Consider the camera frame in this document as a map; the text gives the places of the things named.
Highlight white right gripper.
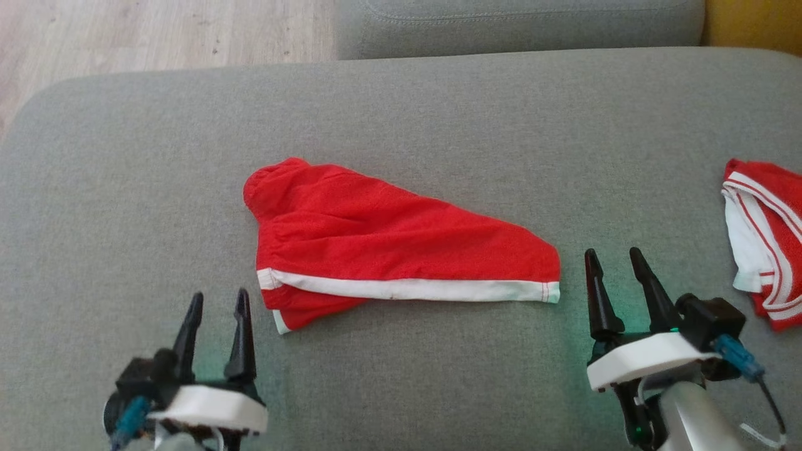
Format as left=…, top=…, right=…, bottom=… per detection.
left=584, top=247, right=721, bottom=449

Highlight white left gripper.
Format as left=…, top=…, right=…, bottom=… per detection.
left=147, top=288, right=269, bottom=451

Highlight blue right camera connector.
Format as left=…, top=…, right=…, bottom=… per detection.
left=714, top=334, right=766, bottom=383

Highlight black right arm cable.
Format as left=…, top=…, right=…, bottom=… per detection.
left=755, top=376, right=788, bottom=448

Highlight white cable label tag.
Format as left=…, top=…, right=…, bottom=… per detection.
left=739, top=423, right=787, bottom=449

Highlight yellow sofa back cushion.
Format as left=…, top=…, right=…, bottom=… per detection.
left=702, top=0, right=802, bottom=58

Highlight large grey sofa ottoman cushion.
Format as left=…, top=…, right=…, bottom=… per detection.
left=0, top=47, right=802, bottom=451

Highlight blue camera connector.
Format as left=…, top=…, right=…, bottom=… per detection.
left=714, top=334, right=766, bottom=383
left=112, top=396, right=152, bottom=450

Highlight red shorts with white hem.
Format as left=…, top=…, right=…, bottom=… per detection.
left=243, top=157, right=561, bottom=335

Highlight blue left camera connector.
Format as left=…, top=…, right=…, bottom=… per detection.
left=112, top=396, right=152, bottom=450

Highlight red jersey with white sleeves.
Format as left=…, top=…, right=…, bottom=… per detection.
left=722, top=158, right=802, bottom=331

